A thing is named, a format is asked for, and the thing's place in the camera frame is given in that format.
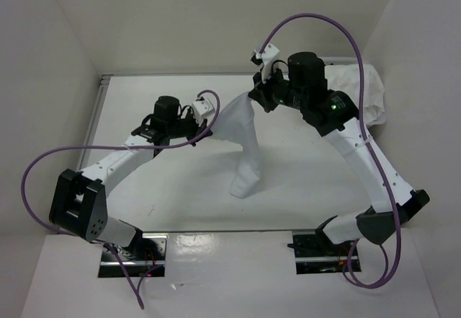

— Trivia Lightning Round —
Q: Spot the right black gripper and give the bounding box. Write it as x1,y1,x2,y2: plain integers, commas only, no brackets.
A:
249,61,307,112

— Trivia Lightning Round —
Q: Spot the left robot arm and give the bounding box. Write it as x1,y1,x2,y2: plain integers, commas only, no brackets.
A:
49,96,220,260

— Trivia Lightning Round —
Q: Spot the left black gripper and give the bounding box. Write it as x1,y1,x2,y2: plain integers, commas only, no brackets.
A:
166,108,212,147

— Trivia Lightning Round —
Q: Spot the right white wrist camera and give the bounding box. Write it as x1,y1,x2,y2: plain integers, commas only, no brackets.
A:
251,43,279,84

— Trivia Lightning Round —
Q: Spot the aluminium table edge rail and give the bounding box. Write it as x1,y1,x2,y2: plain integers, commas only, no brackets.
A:
76,74,113,171

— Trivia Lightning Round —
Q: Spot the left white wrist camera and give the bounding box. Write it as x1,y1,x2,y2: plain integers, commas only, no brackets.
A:
191,97,215,123

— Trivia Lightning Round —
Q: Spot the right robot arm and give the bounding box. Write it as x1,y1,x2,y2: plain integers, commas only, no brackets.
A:
249,52,430,255

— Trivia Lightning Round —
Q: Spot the white pleated skirt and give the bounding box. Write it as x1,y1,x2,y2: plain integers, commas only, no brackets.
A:
323,63,386,130

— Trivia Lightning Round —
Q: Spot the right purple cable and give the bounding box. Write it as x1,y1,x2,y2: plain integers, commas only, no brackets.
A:
261,13,403,289

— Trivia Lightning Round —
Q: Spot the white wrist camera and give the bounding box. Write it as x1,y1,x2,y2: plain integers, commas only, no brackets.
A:
251,43,279,84
191,97,215,123

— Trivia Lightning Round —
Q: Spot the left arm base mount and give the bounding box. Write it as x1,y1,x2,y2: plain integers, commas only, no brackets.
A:
98,233,168,278

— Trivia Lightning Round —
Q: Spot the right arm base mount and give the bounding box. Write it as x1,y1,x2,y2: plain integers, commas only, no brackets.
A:
287,229,353,275

